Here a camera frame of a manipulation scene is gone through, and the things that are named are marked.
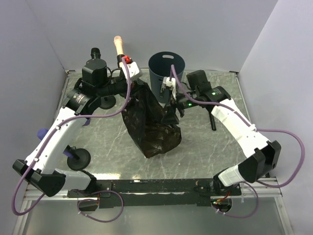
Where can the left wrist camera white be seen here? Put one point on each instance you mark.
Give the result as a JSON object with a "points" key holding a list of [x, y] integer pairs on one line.
{"points": [[130, 68]]}

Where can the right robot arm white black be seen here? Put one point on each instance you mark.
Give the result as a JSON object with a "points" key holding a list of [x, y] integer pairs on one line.
{"points": [[261, 154]]}

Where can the pink beige microphone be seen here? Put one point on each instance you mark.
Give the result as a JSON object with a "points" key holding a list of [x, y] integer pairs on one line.
{"points": [[118, 42]]}

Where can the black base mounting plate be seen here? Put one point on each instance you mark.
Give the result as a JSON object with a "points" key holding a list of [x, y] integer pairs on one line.
{"points": [[200, 192]]}

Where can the black bar on table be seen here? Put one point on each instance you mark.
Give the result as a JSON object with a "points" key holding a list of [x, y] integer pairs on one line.
{"points": [[212, 122]]}

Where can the purple microphone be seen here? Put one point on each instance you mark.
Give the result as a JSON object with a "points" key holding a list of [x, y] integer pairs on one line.
{"points": [[42, 133]]}

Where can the aluminium front rail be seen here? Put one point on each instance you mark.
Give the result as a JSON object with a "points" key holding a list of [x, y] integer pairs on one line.
{"points": [[32, 194]]}

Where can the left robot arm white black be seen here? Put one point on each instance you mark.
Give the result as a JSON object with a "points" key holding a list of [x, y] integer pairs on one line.
{"points": [[39, 169]]}

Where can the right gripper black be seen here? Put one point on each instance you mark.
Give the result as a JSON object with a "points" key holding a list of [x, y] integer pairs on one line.
{"points": [[170, 117]]}

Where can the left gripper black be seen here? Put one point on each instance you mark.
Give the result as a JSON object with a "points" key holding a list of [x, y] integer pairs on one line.
{"points": [[133, 86]]}

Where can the black plastic trash bag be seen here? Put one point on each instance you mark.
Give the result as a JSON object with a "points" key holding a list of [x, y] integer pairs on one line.
{"points": [[142, 118]]}

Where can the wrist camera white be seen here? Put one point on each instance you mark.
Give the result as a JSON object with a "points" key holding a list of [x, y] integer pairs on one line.
{"points": [[170, 84], [130, 68]]}

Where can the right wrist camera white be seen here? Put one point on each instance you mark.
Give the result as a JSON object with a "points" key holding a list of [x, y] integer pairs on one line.
{"points": [[170, 84]]}

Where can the dark blue trash bin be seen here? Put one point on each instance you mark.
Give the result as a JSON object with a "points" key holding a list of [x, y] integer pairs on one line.
{"points": [[159, 68]]}

